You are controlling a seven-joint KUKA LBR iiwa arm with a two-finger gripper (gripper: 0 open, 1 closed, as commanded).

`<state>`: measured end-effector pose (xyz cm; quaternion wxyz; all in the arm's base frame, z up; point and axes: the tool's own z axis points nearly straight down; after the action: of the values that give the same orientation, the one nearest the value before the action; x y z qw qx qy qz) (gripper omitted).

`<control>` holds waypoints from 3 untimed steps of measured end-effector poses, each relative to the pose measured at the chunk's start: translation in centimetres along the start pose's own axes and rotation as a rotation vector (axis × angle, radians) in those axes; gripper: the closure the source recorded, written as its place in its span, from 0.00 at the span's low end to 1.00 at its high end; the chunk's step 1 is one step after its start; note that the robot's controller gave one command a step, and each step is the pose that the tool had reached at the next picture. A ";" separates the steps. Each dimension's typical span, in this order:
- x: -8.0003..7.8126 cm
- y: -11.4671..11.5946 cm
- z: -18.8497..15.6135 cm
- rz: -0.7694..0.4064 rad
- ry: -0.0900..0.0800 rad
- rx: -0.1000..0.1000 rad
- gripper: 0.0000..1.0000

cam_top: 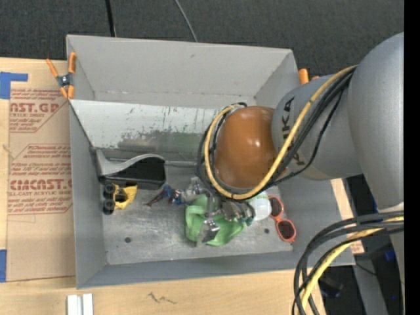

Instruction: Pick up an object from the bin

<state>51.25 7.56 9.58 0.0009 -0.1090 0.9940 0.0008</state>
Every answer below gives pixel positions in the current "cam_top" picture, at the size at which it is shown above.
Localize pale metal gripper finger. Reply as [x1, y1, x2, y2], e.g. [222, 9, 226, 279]
[196, 215, 221, 245]
[188, 177, 213, 200]

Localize green cloth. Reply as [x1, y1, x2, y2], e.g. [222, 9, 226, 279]
[184, 194, 254, 247]

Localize white plastic bottle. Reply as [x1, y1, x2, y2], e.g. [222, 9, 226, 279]
[247, 191, 274, 222]

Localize red and blue toy figure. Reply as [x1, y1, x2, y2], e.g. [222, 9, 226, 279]
[143, 184, 185, 207]

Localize grey metal bin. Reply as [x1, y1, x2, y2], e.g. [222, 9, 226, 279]
[65, 33, 357, 290]

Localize orange-red sunglasses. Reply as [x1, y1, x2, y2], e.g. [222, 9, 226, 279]
[266, 194, 297, 244]

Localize yellow toy truck, black wheels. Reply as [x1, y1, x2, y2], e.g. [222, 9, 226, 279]
[102, 182, 138, 215]

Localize brown cardboard board, red print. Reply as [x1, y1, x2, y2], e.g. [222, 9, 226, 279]
[0, 56, 77, 282]

